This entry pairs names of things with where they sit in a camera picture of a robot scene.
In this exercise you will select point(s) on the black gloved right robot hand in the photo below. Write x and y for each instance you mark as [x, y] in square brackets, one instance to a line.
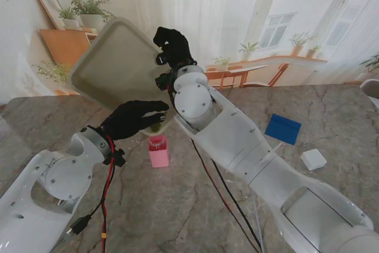
[177, 50]

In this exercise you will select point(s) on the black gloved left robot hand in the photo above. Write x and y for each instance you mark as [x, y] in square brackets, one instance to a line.
[130, 119]

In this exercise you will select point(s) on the pink square jar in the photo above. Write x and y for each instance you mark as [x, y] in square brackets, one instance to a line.
[159, 156]

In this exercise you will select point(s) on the cream baking tray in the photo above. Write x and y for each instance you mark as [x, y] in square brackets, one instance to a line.
[115, 66]

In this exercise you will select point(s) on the blue scraper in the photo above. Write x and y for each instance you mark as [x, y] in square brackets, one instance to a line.
[282, 130]

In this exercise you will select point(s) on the white square jar lid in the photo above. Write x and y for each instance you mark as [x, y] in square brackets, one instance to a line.
[313, 158]

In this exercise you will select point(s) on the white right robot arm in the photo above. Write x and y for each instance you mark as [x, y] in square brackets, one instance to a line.
[251, 152]

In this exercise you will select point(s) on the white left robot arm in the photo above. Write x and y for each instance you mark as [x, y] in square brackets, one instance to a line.
[44, 190]

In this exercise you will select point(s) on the scattered green beans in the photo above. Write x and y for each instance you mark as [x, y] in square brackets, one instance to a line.
[156, 128]

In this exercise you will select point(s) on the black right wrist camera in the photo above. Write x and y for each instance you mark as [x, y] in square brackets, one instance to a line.
[163, 81]

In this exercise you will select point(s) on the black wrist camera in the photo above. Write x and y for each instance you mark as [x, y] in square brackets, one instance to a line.
[163, 81]
[118, 158]

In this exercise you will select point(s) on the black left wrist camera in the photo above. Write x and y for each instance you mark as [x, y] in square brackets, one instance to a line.
[118, 158]

